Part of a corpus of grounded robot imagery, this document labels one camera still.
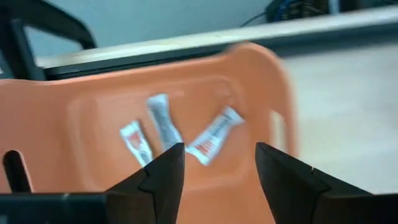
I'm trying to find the small red white packet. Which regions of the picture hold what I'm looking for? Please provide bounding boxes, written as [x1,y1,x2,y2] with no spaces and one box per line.
[119,120,155,167]
[185,105,245,166]

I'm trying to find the orange plastic bin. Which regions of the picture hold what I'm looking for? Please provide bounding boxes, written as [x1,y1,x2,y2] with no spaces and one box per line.
[0,42,299,224]

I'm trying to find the black bracket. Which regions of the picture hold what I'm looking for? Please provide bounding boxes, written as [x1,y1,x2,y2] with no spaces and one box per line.
[0,0,97,81]

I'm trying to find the black tangled floor cables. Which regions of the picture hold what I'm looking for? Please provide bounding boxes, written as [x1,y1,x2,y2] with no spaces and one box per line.
[241,0,330,27]

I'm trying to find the small grey white packet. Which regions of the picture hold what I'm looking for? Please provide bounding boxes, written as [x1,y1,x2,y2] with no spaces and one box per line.
[146,93,183,152]

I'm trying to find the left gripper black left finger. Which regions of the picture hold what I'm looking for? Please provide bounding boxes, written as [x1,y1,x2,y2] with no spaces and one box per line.
[0,142,186,224]

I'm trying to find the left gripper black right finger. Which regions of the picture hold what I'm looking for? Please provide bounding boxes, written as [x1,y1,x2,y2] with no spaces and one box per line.
[255,142,398,224]

